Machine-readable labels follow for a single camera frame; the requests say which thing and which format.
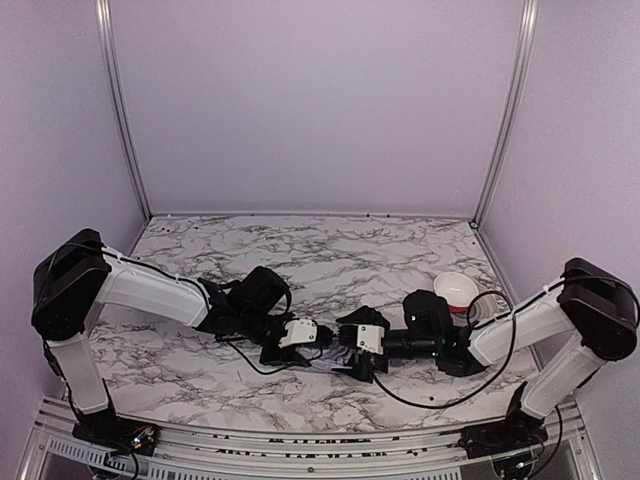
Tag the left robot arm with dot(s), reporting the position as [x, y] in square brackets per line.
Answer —
[84, 272]

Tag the aluminium front rail base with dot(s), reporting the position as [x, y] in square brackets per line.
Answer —
[191, 452]

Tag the lilac folding umbrella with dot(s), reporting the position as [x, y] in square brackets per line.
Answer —
[325, 360]

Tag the right aluminium frame post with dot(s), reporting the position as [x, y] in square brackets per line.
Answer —
[515, 91]

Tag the aluminium frame post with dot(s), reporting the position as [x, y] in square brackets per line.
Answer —
[110, 60]
[515, 91]

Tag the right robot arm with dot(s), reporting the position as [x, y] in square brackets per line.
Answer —
[598, 311]

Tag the orange white bowl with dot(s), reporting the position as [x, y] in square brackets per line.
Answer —
[457, 289]

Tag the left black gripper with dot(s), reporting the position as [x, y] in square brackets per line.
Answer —
[282, 351]

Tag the left aluminium frame post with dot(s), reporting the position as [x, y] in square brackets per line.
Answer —
[110, 60]

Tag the grey ringed plate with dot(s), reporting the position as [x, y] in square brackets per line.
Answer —
[483, 306]

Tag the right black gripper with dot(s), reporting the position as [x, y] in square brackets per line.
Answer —
[367, 361]

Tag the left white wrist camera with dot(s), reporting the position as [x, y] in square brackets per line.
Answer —
[305, 331]

